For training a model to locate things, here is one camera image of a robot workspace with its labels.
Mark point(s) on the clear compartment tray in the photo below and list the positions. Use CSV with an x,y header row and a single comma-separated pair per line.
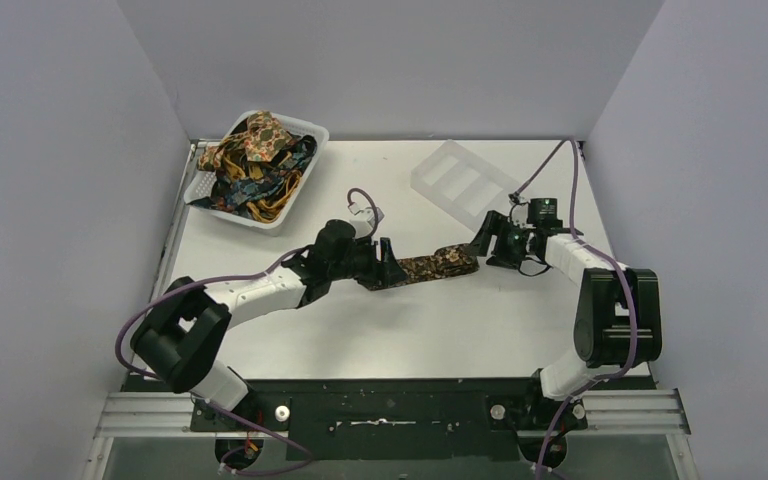
x,y
462,184

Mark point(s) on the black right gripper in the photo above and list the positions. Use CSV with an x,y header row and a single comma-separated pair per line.
x,y
495,224

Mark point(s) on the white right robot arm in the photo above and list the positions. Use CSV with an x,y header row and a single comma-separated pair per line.
x,y
617,324

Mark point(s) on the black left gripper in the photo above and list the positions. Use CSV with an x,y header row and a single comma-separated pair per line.
x,y
376,263

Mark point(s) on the brown floral tie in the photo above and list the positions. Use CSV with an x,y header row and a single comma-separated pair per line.
x,y
446,262

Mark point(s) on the orange paisley tie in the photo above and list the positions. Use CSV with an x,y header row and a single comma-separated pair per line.
x,y
259,138

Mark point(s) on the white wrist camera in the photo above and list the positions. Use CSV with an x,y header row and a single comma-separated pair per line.
x,y
364,220
519,212

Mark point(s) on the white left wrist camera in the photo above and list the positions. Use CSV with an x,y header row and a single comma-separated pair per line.
x,y
364,220

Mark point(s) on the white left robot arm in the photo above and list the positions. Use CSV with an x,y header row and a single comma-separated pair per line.
x,y
180,334

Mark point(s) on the white plastic basket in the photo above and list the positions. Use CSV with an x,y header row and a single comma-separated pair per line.
x,y
200,187

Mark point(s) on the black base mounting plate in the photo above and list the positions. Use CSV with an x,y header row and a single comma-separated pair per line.
x,y
398,419

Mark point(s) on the dark blue patterned tie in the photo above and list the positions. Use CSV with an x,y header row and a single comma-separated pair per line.
x,y
305,148

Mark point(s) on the yellow striped tie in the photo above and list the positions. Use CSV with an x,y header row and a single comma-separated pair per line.
x,y
262,194

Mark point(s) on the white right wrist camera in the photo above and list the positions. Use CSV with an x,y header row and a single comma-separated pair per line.
x,y
519,212

